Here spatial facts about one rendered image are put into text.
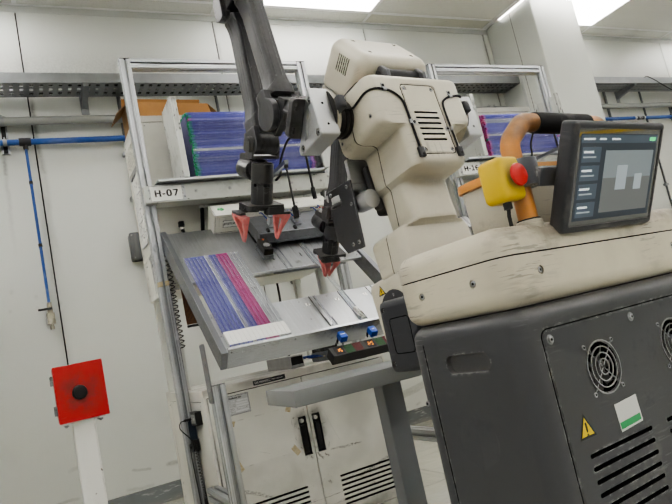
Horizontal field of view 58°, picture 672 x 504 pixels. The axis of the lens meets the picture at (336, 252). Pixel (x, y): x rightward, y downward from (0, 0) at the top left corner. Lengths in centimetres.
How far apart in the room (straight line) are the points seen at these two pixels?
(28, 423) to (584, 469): 310
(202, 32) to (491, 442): 381
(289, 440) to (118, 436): 169
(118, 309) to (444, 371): 289
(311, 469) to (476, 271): 141
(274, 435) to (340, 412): 26
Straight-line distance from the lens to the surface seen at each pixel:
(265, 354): 184
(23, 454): 369
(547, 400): 93
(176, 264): 215
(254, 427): 214
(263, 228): 230
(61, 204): 384
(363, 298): 209
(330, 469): 225
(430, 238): 136
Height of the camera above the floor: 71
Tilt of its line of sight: 8 degrees up
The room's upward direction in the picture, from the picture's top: 12 degrees counter-clockwise
